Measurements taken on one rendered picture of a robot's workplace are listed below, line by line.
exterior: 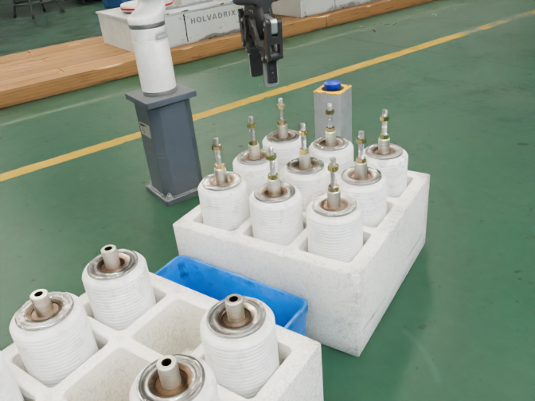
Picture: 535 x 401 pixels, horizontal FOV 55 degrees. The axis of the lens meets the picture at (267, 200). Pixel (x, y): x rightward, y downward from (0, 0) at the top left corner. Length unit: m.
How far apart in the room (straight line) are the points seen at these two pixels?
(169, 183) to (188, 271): 0.47
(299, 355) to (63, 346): 0.31
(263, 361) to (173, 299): 0.22
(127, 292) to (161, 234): 0.57
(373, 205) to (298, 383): 0.39
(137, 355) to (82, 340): 0.08
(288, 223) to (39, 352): 0.44
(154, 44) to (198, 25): 1.78
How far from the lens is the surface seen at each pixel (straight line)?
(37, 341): 0.74
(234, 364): 0.66
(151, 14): 1.36
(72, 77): 2.81
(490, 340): 1.02
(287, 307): 0.92
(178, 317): 0.85
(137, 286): 0.79
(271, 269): 0.92
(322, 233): 0.86
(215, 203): 0.96
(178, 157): 1.44
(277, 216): 0.90
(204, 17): 3.15
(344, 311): 0.89
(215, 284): 1.00
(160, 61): 1.38
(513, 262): 1.22
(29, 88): 2.77
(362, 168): 0.95
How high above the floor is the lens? 0.69
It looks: 29 degrees down
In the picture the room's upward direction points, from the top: 6 degrees counter-clockwise
